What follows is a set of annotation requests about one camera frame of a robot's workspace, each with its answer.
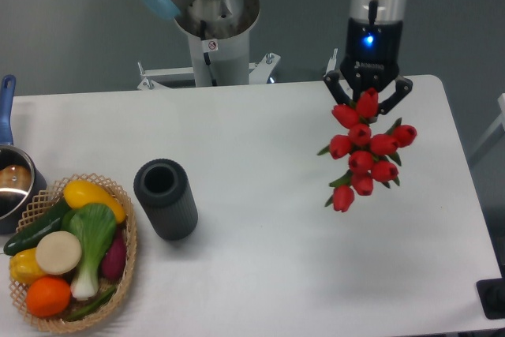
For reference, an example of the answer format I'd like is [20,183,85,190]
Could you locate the red tulip bouquet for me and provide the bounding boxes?
[318,89,417,212]

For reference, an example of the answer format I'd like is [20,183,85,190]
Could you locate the dark grey ribbed vase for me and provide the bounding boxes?
[133,159,198,241]

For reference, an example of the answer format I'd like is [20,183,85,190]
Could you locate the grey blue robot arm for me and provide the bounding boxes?
[141,0,413,115]

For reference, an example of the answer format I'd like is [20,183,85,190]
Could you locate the white frame at right edge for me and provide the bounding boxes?
[468,93,504,167]

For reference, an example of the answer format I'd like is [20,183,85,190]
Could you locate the orange fruit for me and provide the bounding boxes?
[25,276,71,318]

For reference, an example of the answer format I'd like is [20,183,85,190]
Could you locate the green chili pepper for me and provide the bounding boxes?
[65,286,117,322]

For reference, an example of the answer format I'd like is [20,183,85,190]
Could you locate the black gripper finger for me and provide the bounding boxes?
[371,76,413,123]
[323,70,351,106]

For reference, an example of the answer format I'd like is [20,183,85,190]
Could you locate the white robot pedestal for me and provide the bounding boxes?
[175,0,260,87]

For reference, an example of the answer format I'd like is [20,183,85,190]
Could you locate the yellow bell pepper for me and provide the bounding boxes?
[9,248,47,285]

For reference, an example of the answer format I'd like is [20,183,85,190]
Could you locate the black device at table edge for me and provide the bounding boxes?
[476,278,504,320]

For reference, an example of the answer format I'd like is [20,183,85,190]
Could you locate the green bok choy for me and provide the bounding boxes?
[62,203,117,301]

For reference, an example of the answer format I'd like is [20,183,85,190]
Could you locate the white metal base bracket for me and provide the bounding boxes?
[137,52,281,90]

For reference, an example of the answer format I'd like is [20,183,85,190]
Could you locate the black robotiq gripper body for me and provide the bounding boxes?
[339,18,403,101]

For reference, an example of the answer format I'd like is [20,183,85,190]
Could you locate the woven wicker basket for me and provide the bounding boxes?
[9,173,137,335]

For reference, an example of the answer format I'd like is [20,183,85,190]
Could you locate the blue handled saucepan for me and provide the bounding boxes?
[1,74,46,235]

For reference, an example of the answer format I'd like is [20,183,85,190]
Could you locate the dark green cucumber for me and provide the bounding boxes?
[3,198,71,256]

